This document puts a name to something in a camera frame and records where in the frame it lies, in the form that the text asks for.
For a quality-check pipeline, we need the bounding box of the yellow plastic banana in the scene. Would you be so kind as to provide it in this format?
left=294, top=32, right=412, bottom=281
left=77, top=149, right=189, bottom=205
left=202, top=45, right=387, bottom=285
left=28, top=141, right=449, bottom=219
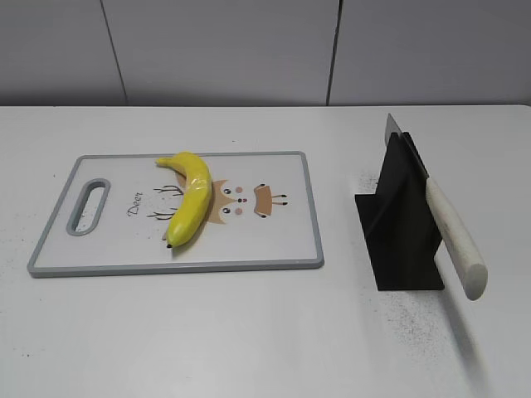
left=155, top=152, right=212, bottom=248

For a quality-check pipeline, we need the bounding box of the white-handled kitchen knife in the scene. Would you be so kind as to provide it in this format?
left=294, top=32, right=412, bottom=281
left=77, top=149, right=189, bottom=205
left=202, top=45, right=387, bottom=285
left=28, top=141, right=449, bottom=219
left=384, top=114, right=488, bottom=301

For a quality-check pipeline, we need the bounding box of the black knife stand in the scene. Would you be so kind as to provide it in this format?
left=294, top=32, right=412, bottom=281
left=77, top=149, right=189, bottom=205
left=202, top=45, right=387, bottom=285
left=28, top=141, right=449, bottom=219
left=355, top=132, right=445, bottom=291

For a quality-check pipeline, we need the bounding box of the white grey-rimmed cutting board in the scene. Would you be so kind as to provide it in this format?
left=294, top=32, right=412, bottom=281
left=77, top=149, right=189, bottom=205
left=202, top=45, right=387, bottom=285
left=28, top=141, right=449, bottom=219
left=27, top=151, right=324, bottom=278

